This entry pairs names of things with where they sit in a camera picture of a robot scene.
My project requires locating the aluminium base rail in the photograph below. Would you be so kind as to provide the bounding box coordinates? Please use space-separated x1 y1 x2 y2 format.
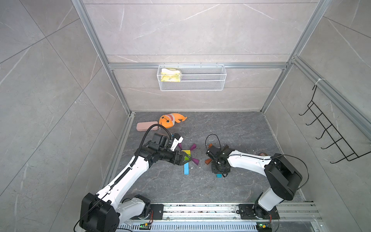
78 202 319 232

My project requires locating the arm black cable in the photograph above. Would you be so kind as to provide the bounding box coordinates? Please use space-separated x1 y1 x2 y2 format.
205 133 310 190
73 124 172 232

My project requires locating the pink rectangular case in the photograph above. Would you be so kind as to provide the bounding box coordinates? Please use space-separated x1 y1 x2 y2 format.
136 121 158 131

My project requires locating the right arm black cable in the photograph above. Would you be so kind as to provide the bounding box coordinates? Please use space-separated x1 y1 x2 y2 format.
205 133 310 190

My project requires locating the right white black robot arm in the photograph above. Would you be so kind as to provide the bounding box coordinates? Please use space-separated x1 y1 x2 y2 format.
206 144 307 220

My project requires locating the dark walnut wedge block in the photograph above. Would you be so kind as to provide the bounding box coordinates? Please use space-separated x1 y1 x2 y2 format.
221 145 229 152

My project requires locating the yellow white cloth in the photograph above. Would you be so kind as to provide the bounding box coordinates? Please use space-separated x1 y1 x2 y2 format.
160 68 182 82

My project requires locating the white wire wall basket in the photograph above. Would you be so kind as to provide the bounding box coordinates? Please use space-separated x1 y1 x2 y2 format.
157 64 227 91

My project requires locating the black wire hook rack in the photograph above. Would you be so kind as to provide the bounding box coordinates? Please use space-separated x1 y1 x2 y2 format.
299 85 371 164

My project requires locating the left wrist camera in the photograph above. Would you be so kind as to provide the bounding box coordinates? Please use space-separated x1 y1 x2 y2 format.
170 133 183 151

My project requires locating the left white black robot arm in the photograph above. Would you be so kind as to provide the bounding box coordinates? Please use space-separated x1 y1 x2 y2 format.
76 133 188 232

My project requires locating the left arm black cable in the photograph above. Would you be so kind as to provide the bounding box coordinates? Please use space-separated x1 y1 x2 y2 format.
73 124 172 232

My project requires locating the orange fish plush toy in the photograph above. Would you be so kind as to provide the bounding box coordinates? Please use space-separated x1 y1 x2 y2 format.
158 113 187 129

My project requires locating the light blue eraser block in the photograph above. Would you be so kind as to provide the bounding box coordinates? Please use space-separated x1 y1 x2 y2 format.
184 163 189 175

